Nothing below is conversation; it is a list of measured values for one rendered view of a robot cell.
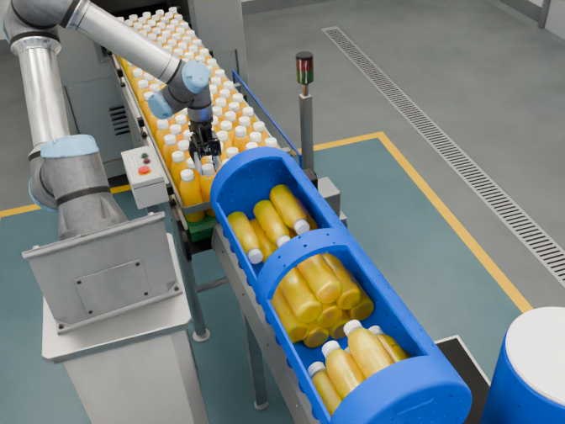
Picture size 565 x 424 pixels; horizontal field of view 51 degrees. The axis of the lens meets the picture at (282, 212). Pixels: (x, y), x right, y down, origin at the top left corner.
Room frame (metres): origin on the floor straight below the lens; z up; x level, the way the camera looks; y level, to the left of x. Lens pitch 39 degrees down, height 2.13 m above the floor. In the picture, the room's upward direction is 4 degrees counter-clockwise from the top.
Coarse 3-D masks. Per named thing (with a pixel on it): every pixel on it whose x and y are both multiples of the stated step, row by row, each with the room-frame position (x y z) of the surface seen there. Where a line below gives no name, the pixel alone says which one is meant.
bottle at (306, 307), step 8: (288, 272) 1.01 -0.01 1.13; (296, 272) 1.01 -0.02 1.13; (288, 280) 0.99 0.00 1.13; (296, 280) 0.98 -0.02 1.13; (304, 280) 0.99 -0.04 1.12; (280, 288) 0.99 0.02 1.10; (288, 288) 0.97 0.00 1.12; (296, 288) 0.96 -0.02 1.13; (304, 288) 0.96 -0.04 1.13; (288, 296) 0.95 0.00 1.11; (296, 296) 0.94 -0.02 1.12; (304, 296) 0.93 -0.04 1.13; (312, 296) 0.93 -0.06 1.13; (288, 304) 0.95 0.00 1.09; (296, 304) 0.92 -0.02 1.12; (304, 304) 0.91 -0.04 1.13; (312, 304) 0.91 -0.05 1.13; (320, 304) 0.92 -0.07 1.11; (296, 312) 0.90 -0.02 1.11; (304, 312) 0.91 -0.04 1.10; (312, 312) 0.91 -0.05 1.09; (320, 312) 0.91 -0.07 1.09; (304, 320) 0.90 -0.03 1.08; (312, 320) 0.91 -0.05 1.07
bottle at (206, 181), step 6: (204, 174) 1.55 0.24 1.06; (210, 174) 1.55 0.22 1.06; (204, 180) 1.54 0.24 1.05; (210, 180) 1.54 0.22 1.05; (204, 186) 1.53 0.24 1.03; (210, 186) 1.53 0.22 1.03; (204, 192) 1.53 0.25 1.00; (204, 198) 1.54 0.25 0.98; (204, 210) 1.55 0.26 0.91; (210, 210) 1.53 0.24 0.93
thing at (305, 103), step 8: (304, 104) 1.94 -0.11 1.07; (304, 112) 1.94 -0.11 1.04; (312, 112) 1.95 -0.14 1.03; (304, 120) 1.94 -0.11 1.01; (312, 120) 1.95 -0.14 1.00; (304, 128) 1.94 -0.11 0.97; (312, 128) 1.95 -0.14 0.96; (304, 136) 1.94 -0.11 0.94; (312, 136) 1.95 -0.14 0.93; (304, 144) 1.94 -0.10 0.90; (312, 144) 1.95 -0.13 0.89; (304, 152) 1.94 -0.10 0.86; (312, 152) 1.95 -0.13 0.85; (304, 160) 1.94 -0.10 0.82; (312, 160) 1.95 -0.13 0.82; (304, 168) 1.94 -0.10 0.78; (312, 168) 1.95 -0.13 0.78
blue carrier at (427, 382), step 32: (256, 160) 1.36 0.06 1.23; (288, 160) 1.38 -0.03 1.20; (224, 192) 1.38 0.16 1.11; (256, 192) 1.41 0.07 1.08; (224, 224) 1.23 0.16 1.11; (320, 224) 1.28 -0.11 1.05; (288, 256) 0.98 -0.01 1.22; (352, 256) 0.97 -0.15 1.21; (256, 288) 0.99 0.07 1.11; (384, 288) 0.87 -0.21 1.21; (352, 320) 0.98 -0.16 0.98; (384, 320) 0.92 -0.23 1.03; (416, 320) 0.80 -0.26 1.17; (288, 352) 0.79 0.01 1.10; (320, 352) 0.90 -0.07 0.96; (416, 352) 0.81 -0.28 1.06; (384, 384) 0.62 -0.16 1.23; (416, 384) 0.61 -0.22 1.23; (448, 384) 0.62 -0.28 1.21; (320, 416) 0.64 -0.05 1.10; (352, 416) 0.58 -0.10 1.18; (384, 416) 0.58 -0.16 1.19; (416, 416) 0.60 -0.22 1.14; (448, 416) 0.62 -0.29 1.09
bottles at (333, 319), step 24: (240, 216) 1.31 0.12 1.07; (264, 216) 1.29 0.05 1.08; (240, 240) 1.21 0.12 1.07; (264, 240) 1.25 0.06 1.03; (288, 240) 1.19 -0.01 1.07; (360, 288) 1.00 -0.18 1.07; (288, 312) 0.93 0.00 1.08; (336, 312) 0.93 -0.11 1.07; (360, 312) 0.95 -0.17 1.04; (288, 336) 0.89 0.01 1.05; (312, 336) 0.91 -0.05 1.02; (336, 336) 0.93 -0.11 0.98
